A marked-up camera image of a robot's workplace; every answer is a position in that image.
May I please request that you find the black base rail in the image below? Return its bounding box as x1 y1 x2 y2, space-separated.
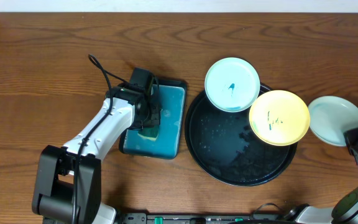
113 213 293 224

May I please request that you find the yellow plate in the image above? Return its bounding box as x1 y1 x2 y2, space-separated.
249 90 310 146

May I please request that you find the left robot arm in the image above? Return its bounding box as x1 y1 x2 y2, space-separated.
32 85 160 223

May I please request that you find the light blue plate top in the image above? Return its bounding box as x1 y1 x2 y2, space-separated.
204 57 260 113

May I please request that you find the light blue plate bottom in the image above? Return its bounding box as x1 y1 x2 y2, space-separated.
308 96 358 147

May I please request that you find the green yellow sponge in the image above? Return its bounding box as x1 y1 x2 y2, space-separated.
138 126 159 141

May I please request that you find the light blue plate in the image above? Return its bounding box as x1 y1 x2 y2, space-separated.
204 57 260 113
308 96 358 147

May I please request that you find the round black tray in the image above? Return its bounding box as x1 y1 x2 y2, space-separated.
185 91 297 187

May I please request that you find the rectangular tray with blue water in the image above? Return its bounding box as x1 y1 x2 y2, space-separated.
119 80 187 159

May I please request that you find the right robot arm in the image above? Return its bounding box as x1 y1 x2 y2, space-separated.
283 128 358 224

